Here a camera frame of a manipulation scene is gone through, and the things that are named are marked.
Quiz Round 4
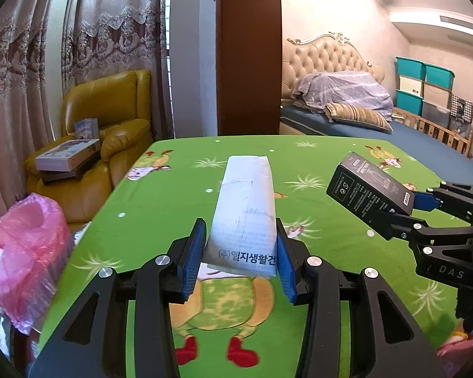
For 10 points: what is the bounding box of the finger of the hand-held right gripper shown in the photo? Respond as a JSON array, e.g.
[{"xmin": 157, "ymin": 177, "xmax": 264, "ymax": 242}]
[
  {"xmin": 412, "ymin": 181, "xmax": 473, "ymax": 224},
  {"xmin": 372, "ymin": 212, "xmax": 473, "ymax": 247}
]

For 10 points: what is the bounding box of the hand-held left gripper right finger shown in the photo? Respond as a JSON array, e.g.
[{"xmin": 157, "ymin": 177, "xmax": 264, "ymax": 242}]
[{"xmin": 275, "ymin": 218, "xmax": 446, "ymax": 378}]

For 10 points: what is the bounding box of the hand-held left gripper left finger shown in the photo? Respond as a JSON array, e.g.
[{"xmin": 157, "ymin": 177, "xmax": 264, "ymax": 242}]
[{"xmin": 29, "ymin": 218, "xmax": 208, "ymax": 378}]

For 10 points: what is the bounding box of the black cardboard box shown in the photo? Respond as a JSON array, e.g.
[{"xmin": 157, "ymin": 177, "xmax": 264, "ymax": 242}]
[{"xmin": 326, "ymin": 152, "xmax": 416, "ymax": 230}]

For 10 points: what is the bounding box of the white printed paper carton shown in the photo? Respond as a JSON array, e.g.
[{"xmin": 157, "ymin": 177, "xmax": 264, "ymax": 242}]
[{"xmin": 203, "ymin": 155, "xmax": 280, "ymax": 277}]

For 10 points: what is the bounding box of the pink plastic trash bag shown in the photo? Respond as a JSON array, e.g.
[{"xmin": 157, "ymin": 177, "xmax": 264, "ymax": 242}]
[{"xmin": 0, "ymin": 193, "xmax": 75, "ymax": 335}]

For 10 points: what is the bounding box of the bed with blue sheet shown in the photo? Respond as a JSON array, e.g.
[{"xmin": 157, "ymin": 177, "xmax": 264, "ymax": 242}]
[{"xmin": 280, "ymin": 102, "xmax": 473, "ymax": 184}]

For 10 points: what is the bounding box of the green cartoon printed tablecloth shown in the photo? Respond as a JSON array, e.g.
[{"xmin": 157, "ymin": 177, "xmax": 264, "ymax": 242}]
[{"xmin": 35, "ymin": 136, "xmax": 473, "ymax": 378}]

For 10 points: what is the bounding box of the pink clothing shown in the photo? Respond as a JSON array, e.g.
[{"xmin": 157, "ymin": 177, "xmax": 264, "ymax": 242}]
[{"xmin": 435, "ymin": 331, "xmax": 473, "ymax": 369}]

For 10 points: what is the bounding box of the black white checkered bag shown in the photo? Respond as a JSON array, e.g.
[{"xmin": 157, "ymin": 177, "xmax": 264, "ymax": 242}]
[{"xmin": 450, "ymin": 94, "xmax": 473, "ymax": 121}]

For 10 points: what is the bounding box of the striped brown pillow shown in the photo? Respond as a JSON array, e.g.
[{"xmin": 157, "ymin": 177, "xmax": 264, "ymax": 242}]
[{"xmin": 325, "ymin": 102, "xmax": 394, "ymax": 132}]

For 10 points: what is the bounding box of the stack of plastic storage boxes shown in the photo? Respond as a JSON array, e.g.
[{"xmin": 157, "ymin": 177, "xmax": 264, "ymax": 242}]
[{"xmin": 395, "ymin": 56, "xmax": 456, "ymax": 129}]

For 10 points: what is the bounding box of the purple grey quilt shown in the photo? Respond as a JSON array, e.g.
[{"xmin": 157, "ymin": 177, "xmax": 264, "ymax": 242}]
[{"xmin": 292, "ymin": 71, "xmax": 395, "ymax": 122}]

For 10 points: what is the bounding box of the dark flat box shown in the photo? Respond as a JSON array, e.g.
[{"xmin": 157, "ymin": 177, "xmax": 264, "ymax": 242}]
[{"xmin": 41, "ymin": 161, "xmax": 99, "ymax": 184}]

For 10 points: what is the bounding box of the white flat cardboard box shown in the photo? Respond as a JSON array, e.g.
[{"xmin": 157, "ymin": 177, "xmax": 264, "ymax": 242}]
[{"xmin": 35, "ymin": 139, "xmax": 102, "ymax": 172}]

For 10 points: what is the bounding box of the small blue white box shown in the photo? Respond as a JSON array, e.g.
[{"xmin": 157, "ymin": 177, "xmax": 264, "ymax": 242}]
[{"xmin": 74, "ymin": 118, "xmax": 99, "ymax": 140}]

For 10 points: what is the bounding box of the ceiling air vent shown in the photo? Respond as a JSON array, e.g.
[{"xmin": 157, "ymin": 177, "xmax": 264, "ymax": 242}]
[{"xmin": 439, "ymin": 15, "xmax": 473, "ymax": 31}]

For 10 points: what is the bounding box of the yellow leather armchair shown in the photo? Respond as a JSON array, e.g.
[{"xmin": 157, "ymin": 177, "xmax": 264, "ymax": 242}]
[{"xmin": 24, "ymin": 70, "xmax": 154, "ymax": 225}]

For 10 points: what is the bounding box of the beige tufted headboard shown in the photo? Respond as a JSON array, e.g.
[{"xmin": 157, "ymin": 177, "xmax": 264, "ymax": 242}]
[{"xmin": 281, "ymin": 31, "xmax": 385, "ymax": 103}]

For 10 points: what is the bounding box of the brown wooden door panel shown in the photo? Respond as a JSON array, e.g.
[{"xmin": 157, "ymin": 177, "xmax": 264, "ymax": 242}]
[{"xmin": 218, "ymin": 0, "xmax": 281, "ymax": 138}]

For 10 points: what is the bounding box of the beige lace curtain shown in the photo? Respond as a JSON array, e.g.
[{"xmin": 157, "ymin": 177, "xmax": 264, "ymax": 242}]
[
  {"xmin": 61, "ymin": 0, "xmax": 172, "ymax": 142},
  {"xmin": 0, "ymin": 0, "xmax": 64, "ymax": 237}
]

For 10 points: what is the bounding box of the wooden crib rail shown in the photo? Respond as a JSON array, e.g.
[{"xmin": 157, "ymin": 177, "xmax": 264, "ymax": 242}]
[{"xmin": 392, "ymin": 106, "xmax": 473, "ymax": 154}]

